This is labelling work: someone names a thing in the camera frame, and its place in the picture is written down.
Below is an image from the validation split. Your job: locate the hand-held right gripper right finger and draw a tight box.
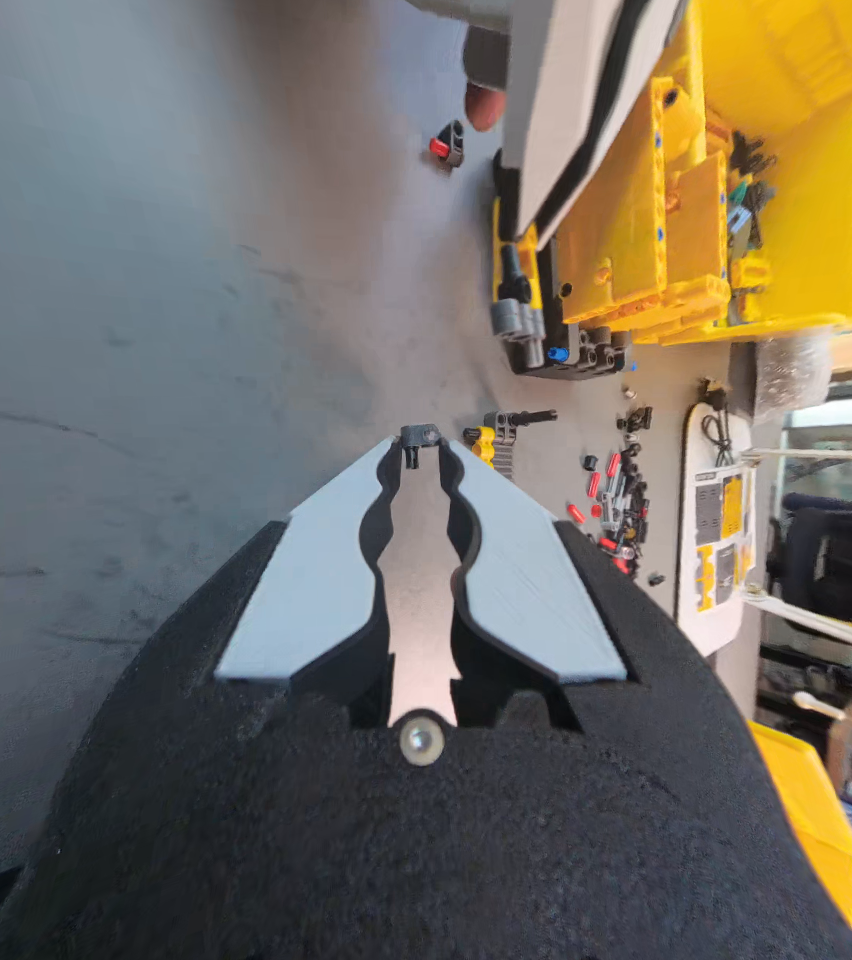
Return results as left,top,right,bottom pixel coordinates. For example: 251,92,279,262
437,437,629,702

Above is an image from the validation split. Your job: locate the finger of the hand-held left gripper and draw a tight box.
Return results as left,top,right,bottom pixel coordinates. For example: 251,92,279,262
502,0,670,252
546,0,691,252

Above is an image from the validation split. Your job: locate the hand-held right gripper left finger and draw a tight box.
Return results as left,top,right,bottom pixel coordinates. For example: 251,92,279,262
214,437,408,702

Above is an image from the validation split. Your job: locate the grey lego connector black pin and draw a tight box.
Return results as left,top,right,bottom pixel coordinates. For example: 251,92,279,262
399,423,443,471

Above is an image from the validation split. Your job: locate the yellow grey lego arm assembly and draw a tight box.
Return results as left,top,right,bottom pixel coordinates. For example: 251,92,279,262
492,196,548,360

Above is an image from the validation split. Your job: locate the pile of small lego pins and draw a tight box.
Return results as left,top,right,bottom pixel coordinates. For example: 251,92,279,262
567,442,668,590

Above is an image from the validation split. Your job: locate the yellow black lego robot build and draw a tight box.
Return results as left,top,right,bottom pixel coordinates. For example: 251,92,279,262
501,75,734,380

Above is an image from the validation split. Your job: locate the grey grille yellow lego subassembly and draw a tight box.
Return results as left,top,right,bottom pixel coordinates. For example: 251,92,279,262
462,408,559,481

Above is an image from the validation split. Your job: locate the heap of lego parts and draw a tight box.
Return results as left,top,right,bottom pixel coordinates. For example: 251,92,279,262
724,131,778,252

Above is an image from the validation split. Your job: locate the white instruction booklet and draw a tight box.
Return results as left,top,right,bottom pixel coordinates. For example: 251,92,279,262
677,401,758,659

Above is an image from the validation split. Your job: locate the yellow plastic parts bin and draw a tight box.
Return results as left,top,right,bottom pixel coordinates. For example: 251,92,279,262
658,0,852,348

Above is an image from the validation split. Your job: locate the white metal rod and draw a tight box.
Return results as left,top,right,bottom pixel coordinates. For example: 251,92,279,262
744,588,852,665
741,446,852,462

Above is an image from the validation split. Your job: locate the black office chair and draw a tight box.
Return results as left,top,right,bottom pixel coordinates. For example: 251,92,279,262
767,491,852,639

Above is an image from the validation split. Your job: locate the clear plastic bag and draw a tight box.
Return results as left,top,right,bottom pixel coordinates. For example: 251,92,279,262
754,330,837,425

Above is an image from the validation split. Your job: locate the small yellow storage bin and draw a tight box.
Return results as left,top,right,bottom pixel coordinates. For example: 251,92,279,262
747,718,852,931

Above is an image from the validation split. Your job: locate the small black cable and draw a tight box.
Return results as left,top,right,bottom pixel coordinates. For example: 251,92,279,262
698,377,736,468

